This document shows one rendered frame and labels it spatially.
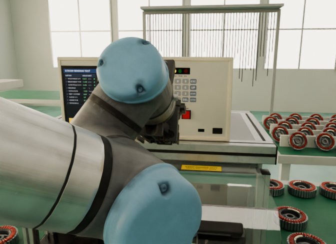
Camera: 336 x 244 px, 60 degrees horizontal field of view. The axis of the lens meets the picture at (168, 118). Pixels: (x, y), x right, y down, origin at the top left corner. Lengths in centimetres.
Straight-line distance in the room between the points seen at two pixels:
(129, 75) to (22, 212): 17
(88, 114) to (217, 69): 43
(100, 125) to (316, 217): 102
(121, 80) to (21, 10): 807
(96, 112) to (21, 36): 803
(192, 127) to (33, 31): 759
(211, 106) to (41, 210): 57
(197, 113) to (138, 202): 54
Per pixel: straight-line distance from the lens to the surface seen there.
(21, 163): 18
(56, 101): 400
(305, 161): 188
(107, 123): 33
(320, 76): 745
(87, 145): 20
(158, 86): 32
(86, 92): 77
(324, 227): 119
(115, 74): 32
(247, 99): 713
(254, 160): 73
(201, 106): 72
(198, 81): 71
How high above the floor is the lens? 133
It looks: 12 degrees down
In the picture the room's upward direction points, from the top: straight up
